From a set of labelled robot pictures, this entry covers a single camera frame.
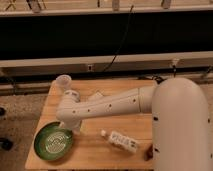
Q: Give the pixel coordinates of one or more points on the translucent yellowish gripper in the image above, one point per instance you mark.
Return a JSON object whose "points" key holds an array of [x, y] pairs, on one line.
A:
{"points": [[74, 127]]}

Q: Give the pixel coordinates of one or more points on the green ceramic bowl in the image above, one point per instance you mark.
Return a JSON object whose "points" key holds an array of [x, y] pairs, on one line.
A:
{"points": [[52, 142]]}

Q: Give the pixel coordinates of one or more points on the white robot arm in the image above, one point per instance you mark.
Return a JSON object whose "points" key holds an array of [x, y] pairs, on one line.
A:
{"points": [[181, 124]]}

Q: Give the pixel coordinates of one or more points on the white soap bar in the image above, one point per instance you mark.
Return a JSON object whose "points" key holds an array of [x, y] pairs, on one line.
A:
{"points": [[95, 96]]}

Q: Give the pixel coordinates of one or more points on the white plastic bottle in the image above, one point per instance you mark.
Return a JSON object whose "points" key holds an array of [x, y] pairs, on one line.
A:
{"points": [[119, 140]]}

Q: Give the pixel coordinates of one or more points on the wooden table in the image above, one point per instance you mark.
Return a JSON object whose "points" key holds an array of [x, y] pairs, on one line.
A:
{"points": [[91, 151]]}

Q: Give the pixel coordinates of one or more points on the clear plastic cup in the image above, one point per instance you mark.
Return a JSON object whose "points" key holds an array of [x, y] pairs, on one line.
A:
{"points": [[64, 82]]}

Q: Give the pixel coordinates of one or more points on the black chair wheel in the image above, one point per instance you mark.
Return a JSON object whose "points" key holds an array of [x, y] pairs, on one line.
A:
{"points": [[6, 144]]}

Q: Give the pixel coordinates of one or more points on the brown red oval object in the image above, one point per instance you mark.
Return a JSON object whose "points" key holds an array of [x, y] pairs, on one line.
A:
{"points": [[149, 153]]}

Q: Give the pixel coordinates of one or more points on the white wall outlet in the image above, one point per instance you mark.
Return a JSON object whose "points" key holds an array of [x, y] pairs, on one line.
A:
{"points": [[89, 68]]}

